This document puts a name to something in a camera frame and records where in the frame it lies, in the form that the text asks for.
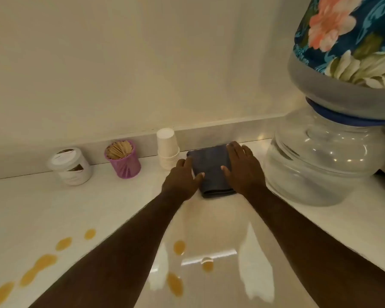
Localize person's left hand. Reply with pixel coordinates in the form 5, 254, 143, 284
162, 157, 206, 202

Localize person's right hand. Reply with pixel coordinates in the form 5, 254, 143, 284
220, 141, 267, 197

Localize dark grey cloth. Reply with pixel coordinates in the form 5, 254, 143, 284
187, 144, 237, 198

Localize person's left forearm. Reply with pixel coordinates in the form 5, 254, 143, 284
29, 190, 190, 308

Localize person's right forearm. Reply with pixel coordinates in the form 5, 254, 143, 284
243, 184, 385, 308

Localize stack of white paper cups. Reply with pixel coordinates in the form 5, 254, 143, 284
156, 127, 181, 170

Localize pink mesh holder cup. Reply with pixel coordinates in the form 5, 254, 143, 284
104, 139, 142, 179

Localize bundle of wooden stir sticks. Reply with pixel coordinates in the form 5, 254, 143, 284
106, 141, 134, 160

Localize clear water dispenser base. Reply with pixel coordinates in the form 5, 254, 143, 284
263, 105, 385, 207

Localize white lidded jar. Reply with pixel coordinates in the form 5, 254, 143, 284
46, 147, 94, 186

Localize water bottle with floral cover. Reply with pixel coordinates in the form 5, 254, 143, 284
287, 0, 385, 121

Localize yellow liquid spill drops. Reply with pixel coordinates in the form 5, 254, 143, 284
0, 228, 215, 308

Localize blue bottle neck ring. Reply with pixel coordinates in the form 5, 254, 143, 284
305, 97, 385, 127

